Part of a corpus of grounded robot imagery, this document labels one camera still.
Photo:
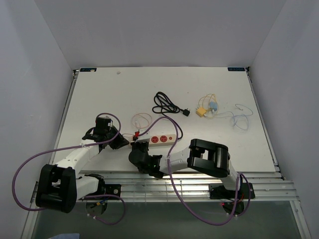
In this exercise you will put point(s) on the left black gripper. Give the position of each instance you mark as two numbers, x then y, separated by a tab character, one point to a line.
121	141

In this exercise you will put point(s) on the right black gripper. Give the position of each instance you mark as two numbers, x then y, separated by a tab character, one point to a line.
135	146

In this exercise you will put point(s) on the yellow charger plug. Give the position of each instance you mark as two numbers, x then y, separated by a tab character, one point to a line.
200	111

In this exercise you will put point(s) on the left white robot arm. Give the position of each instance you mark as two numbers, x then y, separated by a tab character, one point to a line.
60	185

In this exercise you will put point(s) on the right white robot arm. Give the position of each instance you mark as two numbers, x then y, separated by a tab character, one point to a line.
210	158

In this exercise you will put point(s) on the beige red power strip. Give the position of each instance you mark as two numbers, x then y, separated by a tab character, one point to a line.
162	140

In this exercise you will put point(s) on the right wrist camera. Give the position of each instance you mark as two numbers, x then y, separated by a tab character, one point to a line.
144	135

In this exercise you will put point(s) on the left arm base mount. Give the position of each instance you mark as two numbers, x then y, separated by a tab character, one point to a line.
109	190

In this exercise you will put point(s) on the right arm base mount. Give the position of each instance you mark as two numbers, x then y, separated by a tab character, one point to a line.
218	191

